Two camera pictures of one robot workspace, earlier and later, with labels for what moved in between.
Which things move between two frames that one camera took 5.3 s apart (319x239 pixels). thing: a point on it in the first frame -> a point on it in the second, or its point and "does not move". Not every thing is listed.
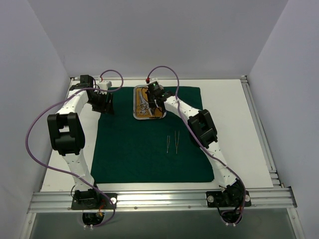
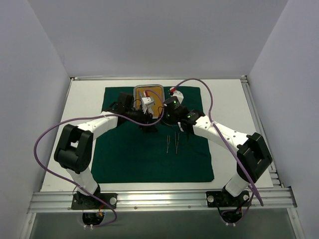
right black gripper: x=151 y=104 -> x=168 y=115
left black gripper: x=104 y=105 -> x=149 y=122
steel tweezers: x=168 y=144 does not move
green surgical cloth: x=126 y=150 does not move
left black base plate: x=94 y=201 does not move
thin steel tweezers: x=175 y=141 does not move
